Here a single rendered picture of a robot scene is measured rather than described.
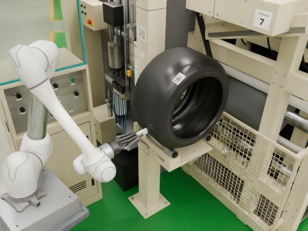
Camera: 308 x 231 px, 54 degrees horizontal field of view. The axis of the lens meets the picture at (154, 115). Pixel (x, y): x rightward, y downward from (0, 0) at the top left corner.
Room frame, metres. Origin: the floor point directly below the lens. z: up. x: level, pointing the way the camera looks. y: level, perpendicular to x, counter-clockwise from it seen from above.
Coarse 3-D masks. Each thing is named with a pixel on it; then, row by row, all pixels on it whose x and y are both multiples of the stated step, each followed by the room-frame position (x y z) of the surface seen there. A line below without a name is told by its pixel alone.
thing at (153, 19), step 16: (144, 0) 1.74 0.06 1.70; (160, 0) 1.77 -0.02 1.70; (144, 16) 1.74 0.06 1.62; (160, 16) 1.77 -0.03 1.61; (160, 32) 1.77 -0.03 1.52; (144, 48) 1.74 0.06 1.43; (160, 48) 1.77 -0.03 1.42; (144, 64) 1.74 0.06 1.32; (144, 160) 1.75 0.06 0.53; (144, 176) 1.75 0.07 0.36; (144, 192) 1.75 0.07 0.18
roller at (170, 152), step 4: (148, 136) 1.57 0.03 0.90; (160, 144) 1.47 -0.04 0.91; (164, 148) 1.44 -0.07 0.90; (168, 148) 1.42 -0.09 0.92; (172, 148) 1.42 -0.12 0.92; (168, 152) 1.41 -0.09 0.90; (172, 152) 1.39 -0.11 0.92; (176, 152) 1.39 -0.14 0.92; (172, 156) 1.38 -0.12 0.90; (176, 156) 1.39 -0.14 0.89
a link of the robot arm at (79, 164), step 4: (96, 148) 1.22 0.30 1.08; (80, 156) 1.17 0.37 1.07; (84, 156) 1.16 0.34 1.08; (76, 160) 1.14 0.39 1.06; (80, 160) 1.14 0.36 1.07; (84, 160) 1.13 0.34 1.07; (76, 164) 1.13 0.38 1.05; (80, 164) 1.12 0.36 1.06; (84, 164) 1.12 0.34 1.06; (76, 168) 1.11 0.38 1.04; (80, 168) 1.11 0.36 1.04; (84, 168) 1.11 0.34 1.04; (80, 172) 1.11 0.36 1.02; (84, 172) 1.11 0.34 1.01; (88, 172) 1.11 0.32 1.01
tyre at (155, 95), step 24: (144, 72) 1.52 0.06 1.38; (168, 72) 1.43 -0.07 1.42; (192, 72) 1.43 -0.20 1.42; (216, 72) 1.53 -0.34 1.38; (144, 96) 1.42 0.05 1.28; (168, 96) 1.35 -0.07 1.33; (192, 96) 1.81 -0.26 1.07; (216, 96) 1.71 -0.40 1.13; (144, 120) 1.39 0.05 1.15; (168, 120) 1.33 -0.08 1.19; (192, 120) 1.69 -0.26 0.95; (216, 120) 1.56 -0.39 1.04; (168, 144) 1.36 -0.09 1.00
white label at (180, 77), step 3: (180, 72) 1.41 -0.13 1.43; (177, 75) 1.40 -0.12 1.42; (180, 75) 1.40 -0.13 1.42; (183, 75) 1.40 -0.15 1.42; (174, 78) 1.39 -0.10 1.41; (177, 78) 1.39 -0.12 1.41; (180, 78) 1.39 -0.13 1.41; (183, 78) 1.38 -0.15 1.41; (174, 81) 1.38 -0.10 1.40; (177, 81) 1.38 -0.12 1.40; (180, 81) 1.37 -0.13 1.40; (177, 84) 1.36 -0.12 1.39
